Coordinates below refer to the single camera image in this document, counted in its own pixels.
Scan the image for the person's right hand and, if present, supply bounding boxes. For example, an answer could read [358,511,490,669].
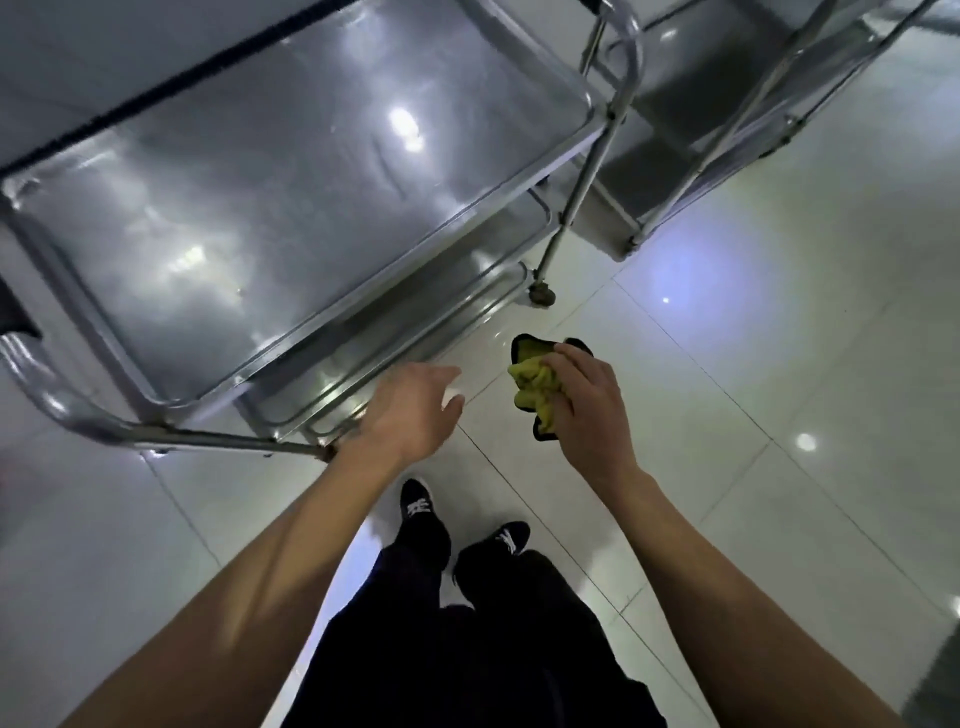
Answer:
[539,342,639,489]

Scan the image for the person's left hand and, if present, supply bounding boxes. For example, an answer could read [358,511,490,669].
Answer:
[352,363,466,474]

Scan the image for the grey and yellow cleaning cloth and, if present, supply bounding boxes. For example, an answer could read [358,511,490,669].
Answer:
[508,333,595,444]

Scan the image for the black grip steel cart handle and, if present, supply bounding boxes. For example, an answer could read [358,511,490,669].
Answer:
[0,277,339,463]

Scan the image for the stainless steel trolley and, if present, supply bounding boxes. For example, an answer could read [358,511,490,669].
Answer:
[626,0,943,253]
[528,0,646,294]

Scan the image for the stainless steel service cart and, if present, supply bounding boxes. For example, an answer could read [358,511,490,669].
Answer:
[0,0,610,423]

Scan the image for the person's left forearm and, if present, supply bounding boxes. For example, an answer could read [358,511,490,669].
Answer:
[63,449,399,728]

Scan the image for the person's right forearm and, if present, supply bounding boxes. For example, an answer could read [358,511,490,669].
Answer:
[599,468,901,728]

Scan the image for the dark blue sneaker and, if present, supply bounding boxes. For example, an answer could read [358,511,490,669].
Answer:
[491,521,532,558]
[398,478,437,523]

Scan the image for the black trousers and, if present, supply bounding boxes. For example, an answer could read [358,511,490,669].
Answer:
[281,517,669,728]

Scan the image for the white marble counter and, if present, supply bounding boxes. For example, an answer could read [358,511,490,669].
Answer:
[0,0,354,178]

